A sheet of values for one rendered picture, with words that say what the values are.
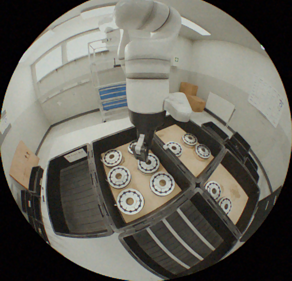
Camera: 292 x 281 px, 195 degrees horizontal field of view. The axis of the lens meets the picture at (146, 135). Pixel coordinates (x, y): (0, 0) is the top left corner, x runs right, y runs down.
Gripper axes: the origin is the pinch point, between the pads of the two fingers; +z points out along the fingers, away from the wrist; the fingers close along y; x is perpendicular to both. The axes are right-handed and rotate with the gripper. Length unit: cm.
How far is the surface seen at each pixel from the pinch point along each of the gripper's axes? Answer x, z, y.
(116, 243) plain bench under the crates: -4, 30, 42
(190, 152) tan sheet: 21.6, 17.2, -16.1
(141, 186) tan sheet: 0.0, 17.3, 7.5
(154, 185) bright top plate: 4.8, 14.4, 6.3
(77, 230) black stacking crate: -19.5, 17.3, 40.9
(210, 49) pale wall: 134, -133, -327
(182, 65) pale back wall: 42, -49, -373
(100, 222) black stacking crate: -10.9, 17.4, 29.3
